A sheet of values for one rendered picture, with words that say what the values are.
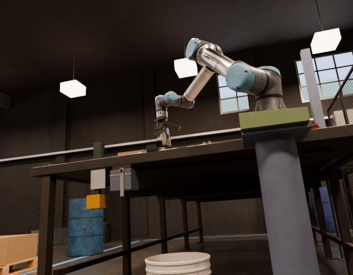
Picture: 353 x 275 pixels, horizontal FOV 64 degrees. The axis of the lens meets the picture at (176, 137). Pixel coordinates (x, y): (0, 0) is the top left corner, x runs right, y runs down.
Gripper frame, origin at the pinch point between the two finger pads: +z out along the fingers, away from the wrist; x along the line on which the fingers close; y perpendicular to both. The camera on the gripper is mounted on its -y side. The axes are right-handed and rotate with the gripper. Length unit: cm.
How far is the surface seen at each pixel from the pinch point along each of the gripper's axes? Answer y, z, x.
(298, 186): -65, 34, 50
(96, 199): 39, 29, 21
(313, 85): -136, -86, -171
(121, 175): 22.3, 17.0, 22.5
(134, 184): 16.9, 22.3, 18.0
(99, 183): 39.2, 19.5, 18.4
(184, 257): -10, 62, 22
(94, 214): 210, 35, -265
